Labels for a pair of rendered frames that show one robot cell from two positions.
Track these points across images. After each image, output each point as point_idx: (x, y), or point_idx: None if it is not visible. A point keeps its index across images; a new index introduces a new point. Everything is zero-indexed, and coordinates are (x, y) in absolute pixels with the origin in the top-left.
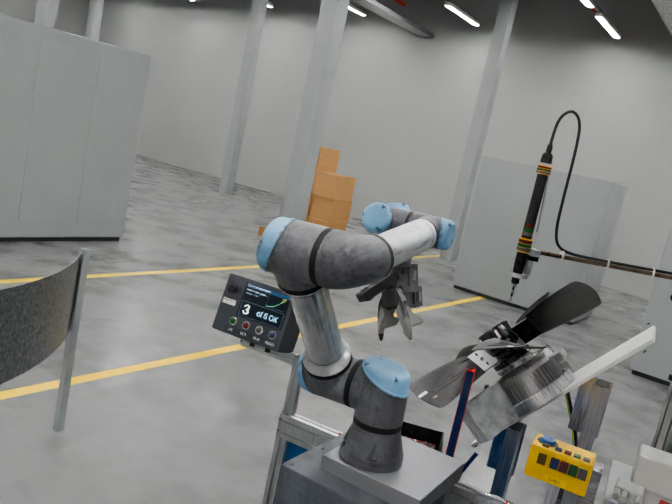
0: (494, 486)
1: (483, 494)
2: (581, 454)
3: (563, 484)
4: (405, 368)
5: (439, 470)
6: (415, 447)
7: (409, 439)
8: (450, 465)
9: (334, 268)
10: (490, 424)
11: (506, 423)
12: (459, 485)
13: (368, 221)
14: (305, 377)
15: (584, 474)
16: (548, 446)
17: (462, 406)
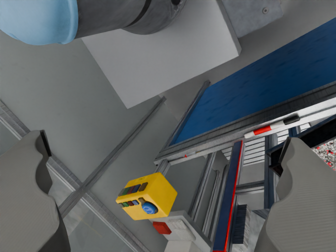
0: (271, 198)
1: (203, 150)
2: (131, 210)
3: (136, 180)
4: (19, 37)
5: (111, 66)
6: (162, 74)
7: (183, 81)
8: (121, 88)
9: None
10: (258, 228)
11: (250, 238)
12: (220, 142)
13: None
14: None
15: (120, 192)
16: (138, 199)
17: (225, 201)
